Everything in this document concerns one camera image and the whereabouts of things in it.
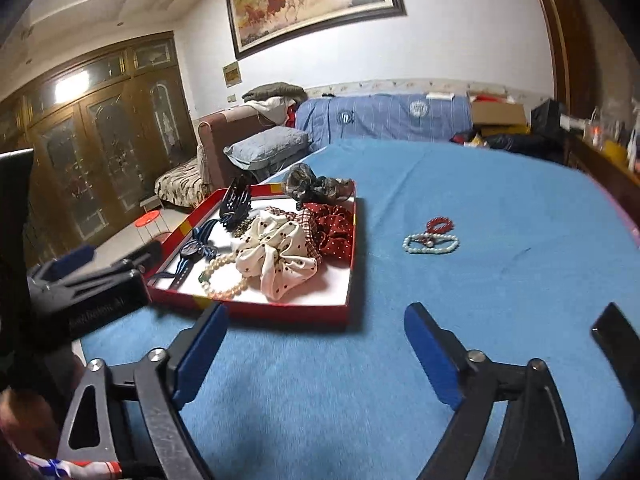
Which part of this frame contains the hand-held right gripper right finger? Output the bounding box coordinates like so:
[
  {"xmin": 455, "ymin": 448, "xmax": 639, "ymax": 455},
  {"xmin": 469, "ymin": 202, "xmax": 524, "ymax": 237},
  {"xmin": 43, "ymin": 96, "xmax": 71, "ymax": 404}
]
[{"xmin": 404, "ymin": 301, "xmax": 581, "ymax": 480}]

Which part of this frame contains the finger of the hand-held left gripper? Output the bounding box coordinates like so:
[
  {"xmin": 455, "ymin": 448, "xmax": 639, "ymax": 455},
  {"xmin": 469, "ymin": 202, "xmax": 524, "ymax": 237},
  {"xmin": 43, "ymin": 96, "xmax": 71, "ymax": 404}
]
[
  {"xmin": 60, "ymin": 241, "xmax": 164, "ymax": 293},
  {"xmin": 27, "ymin": 244, "xmax": 97, "ymax": 288}
]

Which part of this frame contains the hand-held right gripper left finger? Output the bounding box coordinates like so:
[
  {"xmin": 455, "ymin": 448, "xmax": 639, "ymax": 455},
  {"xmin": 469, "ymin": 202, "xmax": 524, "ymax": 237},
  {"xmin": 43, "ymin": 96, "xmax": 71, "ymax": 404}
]
[{"xmin": 57, "ymin": 301, "xmax": 231, "ymax": 480}]

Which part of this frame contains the navy striped ribbon bow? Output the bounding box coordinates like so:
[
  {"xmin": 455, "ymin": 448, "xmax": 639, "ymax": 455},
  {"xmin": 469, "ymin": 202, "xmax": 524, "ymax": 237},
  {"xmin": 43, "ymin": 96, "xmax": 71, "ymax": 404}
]
[{"xmin": 149, "ymin": 217, "xmax": 221, "ymax": 291}]

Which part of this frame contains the white pearl bracelet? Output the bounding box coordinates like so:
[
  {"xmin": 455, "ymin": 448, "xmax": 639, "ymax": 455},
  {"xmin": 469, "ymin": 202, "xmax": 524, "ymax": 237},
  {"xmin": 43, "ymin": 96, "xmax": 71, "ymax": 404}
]
[{"xmin": 200, "ymin": 252, "xmax": 251, "ymax": 301}]

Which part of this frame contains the pearl bracelet with teal beads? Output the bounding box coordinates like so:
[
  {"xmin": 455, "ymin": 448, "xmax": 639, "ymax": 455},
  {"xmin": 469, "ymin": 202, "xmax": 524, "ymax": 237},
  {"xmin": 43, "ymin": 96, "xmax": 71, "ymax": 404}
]
[{"xmin": 402, "ymin": 232, "xmax": 460, "ymax": 255}]

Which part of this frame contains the cream spotted scrunchie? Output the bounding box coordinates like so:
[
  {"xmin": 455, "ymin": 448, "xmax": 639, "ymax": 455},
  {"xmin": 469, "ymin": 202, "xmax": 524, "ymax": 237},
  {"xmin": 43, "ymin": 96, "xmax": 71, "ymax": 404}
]
[{"xmin": 231, "ymin": 209, "xmax": 323, "ymax": 302}]

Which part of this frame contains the red jewelry box tray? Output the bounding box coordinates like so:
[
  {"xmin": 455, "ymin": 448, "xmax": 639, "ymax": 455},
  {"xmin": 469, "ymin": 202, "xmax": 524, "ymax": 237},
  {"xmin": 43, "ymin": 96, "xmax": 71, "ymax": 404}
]
[{"xmin": 145, "ymin": 178, "xmax": 363, "ymax": 322}]

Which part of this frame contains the dark red polka dot scrunchie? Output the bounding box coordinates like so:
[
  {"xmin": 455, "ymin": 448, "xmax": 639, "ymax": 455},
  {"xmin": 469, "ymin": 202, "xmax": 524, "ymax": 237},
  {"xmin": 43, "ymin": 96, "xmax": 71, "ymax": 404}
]
[{"xmin": 302, "ymin": 202, "xmax": 357, "ymax": 266}]

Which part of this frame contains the red plaid scrunchie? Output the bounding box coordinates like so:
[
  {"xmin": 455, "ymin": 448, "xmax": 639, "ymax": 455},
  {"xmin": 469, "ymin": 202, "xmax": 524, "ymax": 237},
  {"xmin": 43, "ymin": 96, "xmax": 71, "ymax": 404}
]
[{"xmin": 265, "ymin": 206, "xmax": 323, "ymax": 261}]

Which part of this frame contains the person's left forearm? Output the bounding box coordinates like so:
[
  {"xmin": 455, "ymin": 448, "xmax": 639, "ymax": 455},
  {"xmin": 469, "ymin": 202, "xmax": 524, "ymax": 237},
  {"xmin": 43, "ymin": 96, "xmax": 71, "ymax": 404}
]
[{"xmin": 0, "ymin": 390, "xmax": 56, "ymax": 461}]

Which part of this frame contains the red stool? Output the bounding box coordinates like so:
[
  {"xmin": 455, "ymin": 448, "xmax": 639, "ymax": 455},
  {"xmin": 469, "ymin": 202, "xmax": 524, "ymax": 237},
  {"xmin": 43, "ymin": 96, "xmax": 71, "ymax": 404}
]
[{"xmin": 136, "ymin": 212, "xmax": 173, "ymax": 248}]

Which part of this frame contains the black hair claw clip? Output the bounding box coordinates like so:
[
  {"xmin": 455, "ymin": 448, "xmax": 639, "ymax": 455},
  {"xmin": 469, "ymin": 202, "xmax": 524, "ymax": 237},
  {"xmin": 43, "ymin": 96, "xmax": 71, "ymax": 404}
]
[{"xmin": 219, "ymin": 175, "xmax": 253, "ymax": 233}]

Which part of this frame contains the wooden wardrobe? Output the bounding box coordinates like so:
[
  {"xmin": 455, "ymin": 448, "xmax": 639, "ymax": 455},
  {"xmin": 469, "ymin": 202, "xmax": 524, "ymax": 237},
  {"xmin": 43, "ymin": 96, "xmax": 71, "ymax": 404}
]
[{"xmin": 0, "ymin": 31, "xmax": 198, "ymax": 261}]

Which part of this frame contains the brown sofa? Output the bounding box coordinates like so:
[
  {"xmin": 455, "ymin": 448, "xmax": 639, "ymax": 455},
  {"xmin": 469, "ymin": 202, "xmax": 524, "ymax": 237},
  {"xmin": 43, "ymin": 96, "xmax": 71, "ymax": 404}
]
[{"xmin": 154, "ymin": 110, "xmax": 261, "ymax": 211}]

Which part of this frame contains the red white blue clothing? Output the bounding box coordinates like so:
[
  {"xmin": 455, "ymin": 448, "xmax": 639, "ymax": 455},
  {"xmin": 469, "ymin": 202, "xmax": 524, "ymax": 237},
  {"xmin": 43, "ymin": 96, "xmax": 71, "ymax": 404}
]
[{"xmin": 15, "ymin": 452, "xmax": 123, "ymax": 480}]

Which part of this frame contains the grey pillow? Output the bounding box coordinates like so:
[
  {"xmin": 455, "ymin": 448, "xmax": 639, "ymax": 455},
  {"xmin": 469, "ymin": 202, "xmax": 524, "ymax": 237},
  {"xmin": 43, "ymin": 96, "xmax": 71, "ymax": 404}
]
[{"xmin": 223, "ymin": 126, "xmax": 311, "ymax": 171}]

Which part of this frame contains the camouflage scrunchie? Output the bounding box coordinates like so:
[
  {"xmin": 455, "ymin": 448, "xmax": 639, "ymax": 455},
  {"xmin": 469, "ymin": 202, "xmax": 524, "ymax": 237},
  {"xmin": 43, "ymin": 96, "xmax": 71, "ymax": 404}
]
[{"xmin": 282, "ymin": 164, "xmax": 353, "ymax": 211}]

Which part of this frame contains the black phone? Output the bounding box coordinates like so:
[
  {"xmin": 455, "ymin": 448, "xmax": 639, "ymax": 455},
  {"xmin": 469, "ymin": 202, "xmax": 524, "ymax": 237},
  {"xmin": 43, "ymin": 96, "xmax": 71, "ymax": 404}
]
[{"xmin": 591, "ymin": 302, "xmax": 640, "ymax": 401}]

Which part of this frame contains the white cloth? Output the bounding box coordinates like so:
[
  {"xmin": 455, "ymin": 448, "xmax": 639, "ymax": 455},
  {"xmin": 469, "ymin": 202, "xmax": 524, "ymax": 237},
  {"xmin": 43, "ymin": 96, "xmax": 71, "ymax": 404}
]
[{"xmin": 247, "ymin": 97, "xmax": 296, "ymax": 123}]

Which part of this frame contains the dark green folded clothing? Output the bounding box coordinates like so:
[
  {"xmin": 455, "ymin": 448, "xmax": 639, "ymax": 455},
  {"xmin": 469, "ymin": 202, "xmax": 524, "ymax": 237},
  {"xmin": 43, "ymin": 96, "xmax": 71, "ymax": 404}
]
[{"xmin": 241, "ymin": 81, "xmax": 307, "ymax": 103}]

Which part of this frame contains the black plastic bag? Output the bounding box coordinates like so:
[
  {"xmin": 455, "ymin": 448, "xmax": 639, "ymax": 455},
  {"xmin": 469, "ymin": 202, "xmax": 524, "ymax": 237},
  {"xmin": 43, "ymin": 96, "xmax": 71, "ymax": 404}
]
[{"xmin": 487, "ymin": 132, "xmax": 566, "ymax": 161}]

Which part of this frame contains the purple bedsheet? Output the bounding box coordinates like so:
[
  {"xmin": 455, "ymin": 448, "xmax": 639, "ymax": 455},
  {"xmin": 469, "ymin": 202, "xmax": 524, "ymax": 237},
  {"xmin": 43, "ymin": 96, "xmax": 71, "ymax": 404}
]
[{"xmin": 607, "ymin": 195, "xmax": 640, "ymax": 246}]

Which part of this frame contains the blue checked quilt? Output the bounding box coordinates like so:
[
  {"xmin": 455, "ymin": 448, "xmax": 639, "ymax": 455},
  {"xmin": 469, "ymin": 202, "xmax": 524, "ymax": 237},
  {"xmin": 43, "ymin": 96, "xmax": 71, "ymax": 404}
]
[{"xmin": 295, "ymin": 92, "xmax": 473, "ymax": 143}]

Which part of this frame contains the cardboard box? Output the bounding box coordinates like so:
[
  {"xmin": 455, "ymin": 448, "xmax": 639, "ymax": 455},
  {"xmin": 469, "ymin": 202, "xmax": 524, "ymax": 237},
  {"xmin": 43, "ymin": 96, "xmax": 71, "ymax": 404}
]
[{"xmin": 470, "ymin": 92, "xmax": 530, "ymax": 128}]

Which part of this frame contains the wooden headboard shelf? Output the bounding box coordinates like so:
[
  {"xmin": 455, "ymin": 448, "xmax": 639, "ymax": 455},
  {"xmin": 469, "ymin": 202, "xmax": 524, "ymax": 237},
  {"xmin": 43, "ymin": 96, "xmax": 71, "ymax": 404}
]
[{"xmin": 565, "ymin": 132, "xmax": 640, "ymax": 201}]

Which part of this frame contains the framed horse painting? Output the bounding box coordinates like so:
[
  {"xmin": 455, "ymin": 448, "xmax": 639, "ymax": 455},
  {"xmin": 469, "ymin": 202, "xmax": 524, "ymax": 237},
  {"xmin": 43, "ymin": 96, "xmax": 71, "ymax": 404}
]
[{"xmin": 225, "ymin": 0, "xmax": 407, "ymax": 61}]

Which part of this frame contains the wooden door frame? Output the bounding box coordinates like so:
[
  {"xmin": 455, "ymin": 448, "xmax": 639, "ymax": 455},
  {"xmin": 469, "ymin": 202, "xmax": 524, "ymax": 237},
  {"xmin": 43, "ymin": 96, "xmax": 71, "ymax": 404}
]
[{"xmin": 525, "ymin": 0, "xmax": 601, "ymax": 111}]

